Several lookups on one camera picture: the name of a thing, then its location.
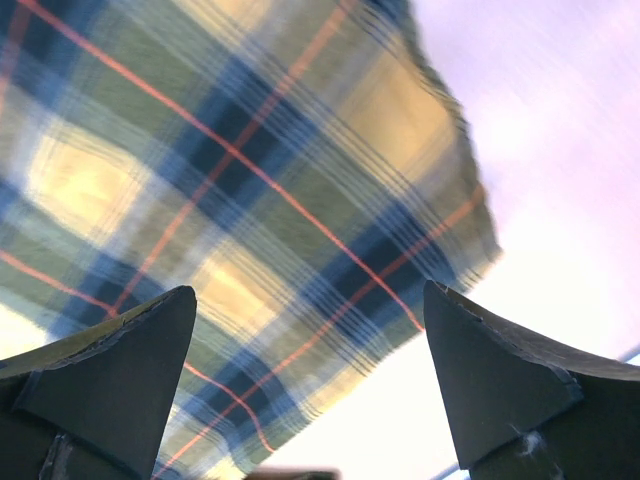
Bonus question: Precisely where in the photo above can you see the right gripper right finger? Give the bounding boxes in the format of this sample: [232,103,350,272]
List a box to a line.
[424,281,639,479]

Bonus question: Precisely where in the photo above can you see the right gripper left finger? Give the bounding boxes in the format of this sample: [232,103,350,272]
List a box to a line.
[1,286,196,479]

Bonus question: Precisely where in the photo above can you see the yellow plaid long sleeve shirt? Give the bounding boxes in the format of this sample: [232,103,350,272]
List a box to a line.
[1,1,500,479]

